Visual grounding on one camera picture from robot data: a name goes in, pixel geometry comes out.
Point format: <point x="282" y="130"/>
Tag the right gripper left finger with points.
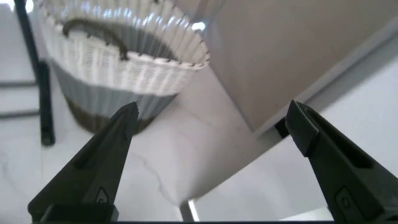
<point x="90" y="169"/>

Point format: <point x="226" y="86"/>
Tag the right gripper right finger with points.
<point x="357" y="174"/>

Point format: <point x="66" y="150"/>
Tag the black clothes rack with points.
<point x="45" y="102"/>

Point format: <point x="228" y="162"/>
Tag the white laundry basket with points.
<point x="124" y="74"/>

